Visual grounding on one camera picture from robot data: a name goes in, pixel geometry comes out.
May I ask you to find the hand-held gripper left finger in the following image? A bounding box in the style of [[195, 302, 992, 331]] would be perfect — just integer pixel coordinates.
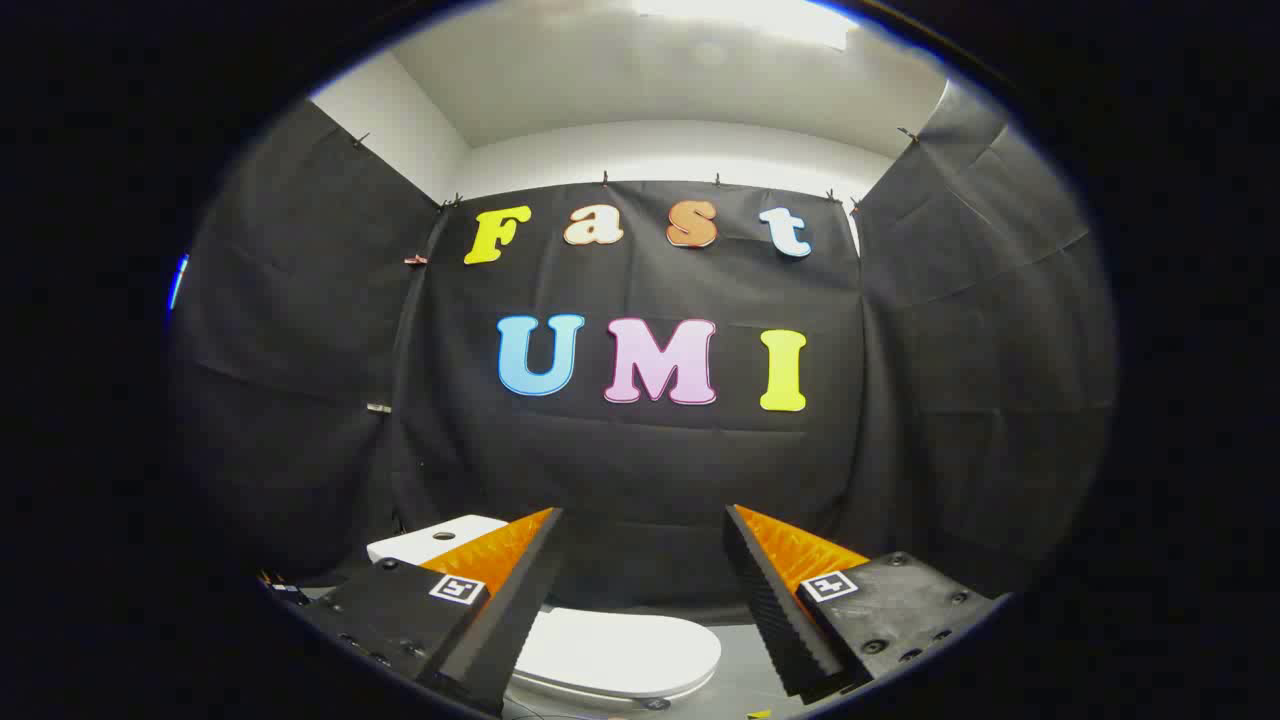
[[296, 507, 566, 719]]

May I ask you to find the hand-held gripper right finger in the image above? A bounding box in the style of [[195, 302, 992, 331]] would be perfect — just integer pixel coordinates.
[[724, 504, 1001, 701]]

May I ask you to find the white toilet lid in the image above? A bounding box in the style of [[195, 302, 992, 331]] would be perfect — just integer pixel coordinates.
[[510, 607, 723, 701]]

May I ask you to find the white ceramic toilet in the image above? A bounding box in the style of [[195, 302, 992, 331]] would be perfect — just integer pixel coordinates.
[[366, 515, 716, 705]]

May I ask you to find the black backdrop cloth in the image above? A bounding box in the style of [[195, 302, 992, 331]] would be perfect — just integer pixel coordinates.
[[168, 80, 1119, 626]]

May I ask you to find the small black cabled device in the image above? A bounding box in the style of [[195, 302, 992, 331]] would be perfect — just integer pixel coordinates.
[[258, 570, 311, 607]]

